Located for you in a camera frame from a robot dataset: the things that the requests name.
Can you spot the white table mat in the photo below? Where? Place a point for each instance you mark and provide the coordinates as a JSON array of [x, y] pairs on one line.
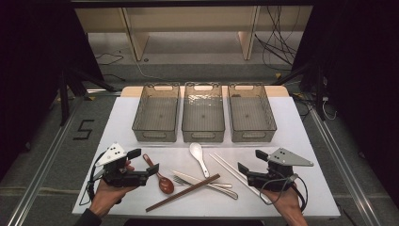
[[298, 132]]

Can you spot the brown wooden spoon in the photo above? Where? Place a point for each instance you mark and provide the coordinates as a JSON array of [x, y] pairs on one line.
[[165, 185]]

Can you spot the transparent grey plastic bin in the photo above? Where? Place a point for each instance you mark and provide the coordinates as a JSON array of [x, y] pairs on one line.
[[251, 116], [203, 116], [155, 116]]

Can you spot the brown wooden chopstick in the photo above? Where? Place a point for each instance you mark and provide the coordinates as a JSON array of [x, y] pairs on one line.
[[182, 194], [182, 191]]

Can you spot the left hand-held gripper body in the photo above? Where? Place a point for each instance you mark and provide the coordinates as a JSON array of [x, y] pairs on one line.
[[113, 157]]

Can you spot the short aluminium rail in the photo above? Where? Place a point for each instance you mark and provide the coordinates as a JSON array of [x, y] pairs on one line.
[[103, 91]]

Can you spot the black metal stand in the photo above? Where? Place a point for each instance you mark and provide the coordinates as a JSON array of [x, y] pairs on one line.
[[319, 94], [64, 100]]

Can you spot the black frame bar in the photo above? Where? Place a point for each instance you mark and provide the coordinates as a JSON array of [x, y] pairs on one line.
[[188, 3]]

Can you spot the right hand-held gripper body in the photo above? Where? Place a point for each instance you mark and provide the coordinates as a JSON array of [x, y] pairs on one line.
[[282, 157]]

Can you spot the black curtain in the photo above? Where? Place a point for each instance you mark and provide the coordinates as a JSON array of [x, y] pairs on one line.
[[360, 62], [31, 62]]

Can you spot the beige wooden table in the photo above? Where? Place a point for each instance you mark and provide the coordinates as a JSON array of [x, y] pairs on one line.
[[188, 19]]

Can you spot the person's left hand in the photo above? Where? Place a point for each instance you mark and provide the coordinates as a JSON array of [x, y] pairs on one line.
[[105, 197]]

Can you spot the person's right hand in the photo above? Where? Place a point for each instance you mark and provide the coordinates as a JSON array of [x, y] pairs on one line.
[[287, 202]]

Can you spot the yellow tape piece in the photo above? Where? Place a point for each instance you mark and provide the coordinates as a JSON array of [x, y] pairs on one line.
[[278, 75], [90, 98]]

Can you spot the long aluminium rail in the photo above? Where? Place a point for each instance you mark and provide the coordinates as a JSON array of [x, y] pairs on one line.
[[354, 188], [34, 188]]

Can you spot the metal fork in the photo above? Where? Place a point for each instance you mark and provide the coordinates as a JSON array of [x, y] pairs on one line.
[[216, 189]]

